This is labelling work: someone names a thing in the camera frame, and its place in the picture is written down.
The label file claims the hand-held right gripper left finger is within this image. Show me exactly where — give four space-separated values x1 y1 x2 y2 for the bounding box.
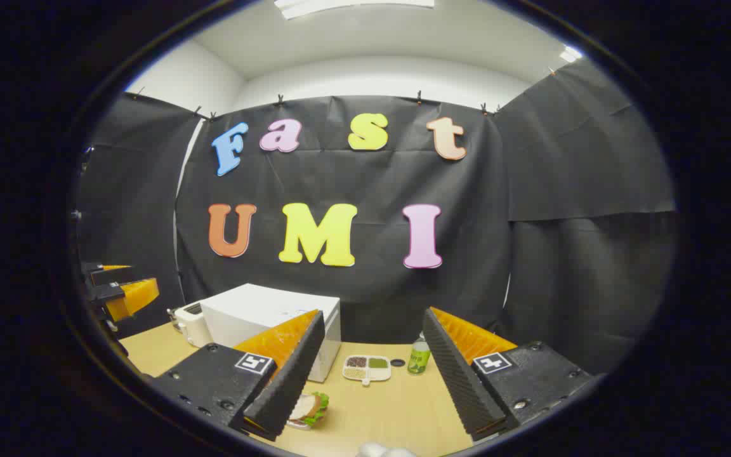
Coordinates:
148 309 327 443

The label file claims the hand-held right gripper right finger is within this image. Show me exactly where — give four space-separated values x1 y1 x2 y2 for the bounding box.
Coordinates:
422 307 596 443

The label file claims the bread and lettuce sandwich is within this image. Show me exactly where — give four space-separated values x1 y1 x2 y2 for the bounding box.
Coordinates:
287 392 330 430

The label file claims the white microwave oven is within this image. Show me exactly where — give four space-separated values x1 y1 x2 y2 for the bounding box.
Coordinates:
201 284 342 383

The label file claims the green label drink bottle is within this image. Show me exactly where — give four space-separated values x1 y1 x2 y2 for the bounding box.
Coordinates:
407 331 431 375

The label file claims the cream white toaster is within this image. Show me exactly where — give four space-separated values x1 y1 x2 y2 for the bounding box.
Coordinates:
174 301 214 348

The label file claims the divided white grain dish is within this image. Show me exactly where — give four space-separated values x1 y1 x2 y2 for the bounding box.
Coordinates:
342 354 392 387

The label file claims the black backdrop cloth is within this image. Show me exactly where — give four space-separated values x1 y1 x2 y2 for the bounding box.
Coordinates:
77 58 677 375

